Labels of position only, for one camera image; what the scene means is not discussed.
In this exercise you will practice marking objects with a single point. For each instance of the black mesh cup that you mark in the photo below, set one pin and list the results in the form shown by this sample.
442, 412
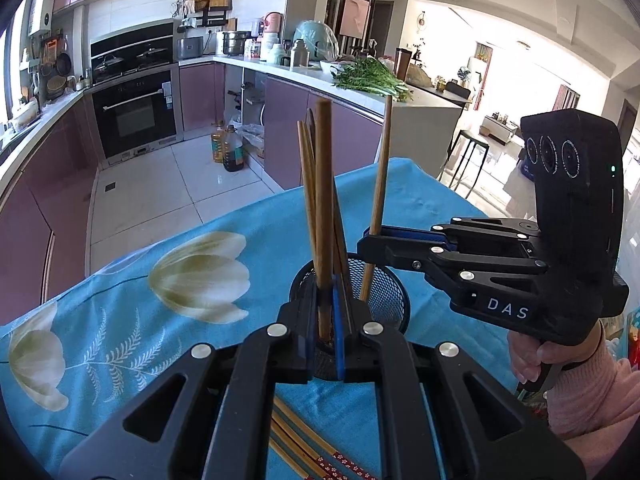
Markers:
385, 290

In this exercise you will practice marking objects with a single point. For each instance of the black bar stool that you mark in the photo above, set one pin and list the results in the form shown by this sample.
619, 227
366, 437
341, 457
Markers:
467, 139

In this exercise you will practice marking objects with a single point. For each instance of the hanging black pan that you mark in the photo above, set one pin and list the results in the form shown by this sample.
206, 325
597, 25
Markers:
62, 63

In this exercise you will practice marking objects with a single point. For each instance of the blue floral tablecloth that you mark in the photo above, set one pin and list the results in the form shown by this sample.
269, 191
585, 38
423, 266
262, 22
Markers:
150, 360

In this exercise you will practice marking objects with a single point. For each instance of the cooking oil bottles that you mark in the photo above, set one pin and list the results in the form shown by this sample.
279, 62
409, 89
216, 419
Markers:
232, 152

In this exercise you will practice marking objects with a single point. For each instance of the pink wall painting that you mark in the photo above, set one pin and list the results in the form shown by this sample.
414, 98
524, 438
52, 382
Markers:
355, 15

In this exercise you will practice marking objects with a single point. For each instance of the silver toaster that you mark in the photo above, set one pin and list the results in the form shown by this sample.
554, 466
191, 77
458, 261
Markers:
190, 47

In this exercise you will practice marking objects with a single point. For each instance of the black stove hood unit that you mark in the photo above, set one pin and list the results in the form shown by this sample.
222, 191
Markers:
132, 40

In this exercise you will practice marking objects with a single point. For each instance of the white plastic container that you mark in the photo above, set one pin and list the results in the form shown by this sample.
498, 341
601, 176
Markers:
272, 47

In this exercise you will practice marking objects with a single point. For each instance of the black built-in oven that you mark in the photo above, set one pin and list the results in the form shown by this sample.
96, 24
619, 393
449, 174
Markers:
135, 115

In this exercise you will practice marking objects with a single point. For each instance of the stainless steel pot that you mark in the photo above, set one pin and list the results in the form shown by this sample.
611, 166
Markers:
234, 42

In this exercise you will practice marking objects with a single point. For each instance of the bunch of leafy greens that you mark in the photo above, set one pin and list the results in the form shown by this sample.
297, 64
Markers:
372, 77

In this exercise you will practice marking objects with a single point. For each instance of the bunch of wooden chopsticks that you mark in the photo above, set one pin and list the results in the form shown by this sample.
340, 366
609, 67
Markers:
300, 440

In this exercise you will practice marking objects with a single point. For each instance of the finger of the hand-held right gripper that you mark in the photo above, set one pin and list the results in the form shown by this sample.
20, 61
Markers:
410, 232
395, 250

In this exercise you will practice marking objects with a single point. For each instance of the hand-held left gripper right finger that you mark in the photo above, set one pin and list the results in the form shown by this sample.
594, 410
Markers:
339, 330

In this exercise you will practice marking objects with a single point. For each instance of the single wooden chopstick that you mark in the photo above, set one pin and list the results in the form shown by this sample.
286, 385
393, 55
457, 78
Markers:
324, 210
311, 125
303, 170
381, 175

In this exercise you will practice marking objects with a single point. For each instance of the brown tumbler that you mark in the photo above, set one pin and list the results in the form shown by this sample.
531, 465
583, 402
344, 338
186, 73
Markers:
402, 62

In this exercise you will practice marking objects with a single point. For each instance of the black wall rack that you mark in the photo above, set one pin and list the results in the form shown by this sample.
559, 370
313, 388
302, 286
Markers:
205, 15

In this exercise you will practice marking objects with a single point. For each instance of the person's right forearm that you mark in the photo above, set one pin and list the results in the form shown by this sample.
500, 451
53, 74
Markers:
590, 390

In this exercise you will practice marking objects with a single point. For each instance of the yellow cooking oil bottle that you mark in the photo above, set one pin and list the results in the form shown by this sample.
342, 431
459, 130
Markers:
217, 145

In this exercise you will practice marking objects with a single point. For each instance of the black lidded wok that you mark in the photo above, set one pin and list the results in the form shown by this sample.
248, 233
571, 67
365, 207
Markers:
150, 55
107, 62

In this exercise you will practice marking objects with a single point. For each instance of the purple lower kitchen cabinets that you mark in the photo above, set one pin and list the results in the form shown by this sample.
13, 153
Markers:
350, 130
45, 210

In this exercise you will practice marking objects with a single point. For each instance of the white wall water heater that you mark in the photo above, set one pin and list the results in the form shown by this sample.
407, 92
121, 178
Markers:
42, 7

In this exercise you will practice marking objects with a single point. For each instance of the pink electric kettle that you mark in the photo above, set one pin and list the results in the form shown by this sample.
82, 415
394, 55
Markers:
272, 22

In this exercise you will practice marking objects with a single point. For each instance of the steel thermos bottle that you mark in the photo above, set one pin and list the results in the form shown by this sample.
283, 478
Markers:
299, 52

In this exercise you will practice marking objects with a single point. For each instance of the person's right hand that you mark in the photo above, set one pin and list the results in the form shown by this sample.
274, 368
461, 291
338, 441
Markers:
525, 357

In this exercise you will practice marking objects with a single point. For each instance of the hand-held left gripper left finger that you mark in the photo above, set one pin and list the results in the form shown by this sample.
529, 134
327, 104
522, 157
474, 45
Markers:
305, 350

